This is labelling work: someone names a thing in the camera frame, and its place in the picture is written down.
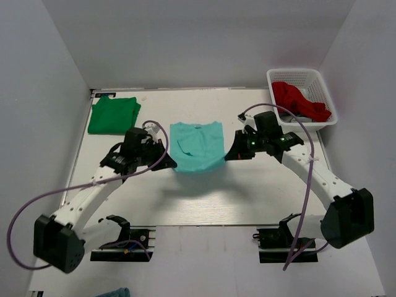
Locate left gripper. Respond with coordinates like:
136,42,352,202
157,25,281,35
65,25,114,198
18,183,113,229
136,139,177,171

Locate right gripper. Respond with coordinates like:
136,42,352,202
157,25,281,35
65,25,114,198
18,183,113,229
226,130,268,161

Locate teal t-shirt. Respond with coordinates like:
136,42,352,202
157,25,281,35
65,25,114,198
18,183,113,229
170,121,225,174

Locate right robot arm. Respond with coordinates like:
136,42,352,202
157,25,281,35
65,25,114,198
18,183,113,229
225,111,374,249

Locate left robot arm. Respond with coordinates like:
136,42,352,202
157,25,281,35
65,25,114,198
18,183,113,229
33,121,177,273

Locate grey garment in basket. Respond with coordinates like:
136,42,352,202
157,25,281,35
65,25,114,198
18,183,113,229
280,113,314,123

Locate folded green t-shirt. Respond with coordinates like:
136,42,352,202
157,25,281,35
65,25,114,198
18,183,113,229
87,96,141,135

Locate red t-shirt in basket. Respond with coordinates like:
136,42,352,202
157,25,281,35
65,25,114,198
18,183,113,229
271,82,332,122

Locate white plastic basket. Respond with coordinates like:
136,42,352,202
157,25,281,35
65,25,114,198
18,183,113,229
267,68,338,132

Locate blue label sticker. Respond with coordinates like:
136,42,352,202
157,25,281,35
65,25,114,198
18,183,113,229
95,92,116,98

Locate dark teal cloth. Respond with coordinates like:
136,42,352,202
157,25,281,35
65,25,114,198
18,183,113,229
97,288,131,297

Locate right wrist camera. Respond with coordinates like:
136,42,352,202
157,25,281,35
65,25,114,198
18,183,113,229
238,113,256,134

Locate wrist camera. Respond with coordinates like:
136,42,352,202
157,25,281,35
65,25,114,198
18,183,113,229
142,123,160,139
238,113,256,134

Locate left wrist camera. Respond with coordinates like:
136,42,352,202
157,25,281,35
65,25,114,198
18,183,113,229
142,123,160,139

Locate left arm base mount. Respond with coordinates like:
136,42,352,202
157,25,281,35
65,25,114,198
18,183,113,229
90,215,156,263

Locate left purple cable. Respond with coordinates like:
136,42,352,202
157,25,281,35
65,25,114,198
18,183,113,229
6,119,171,272

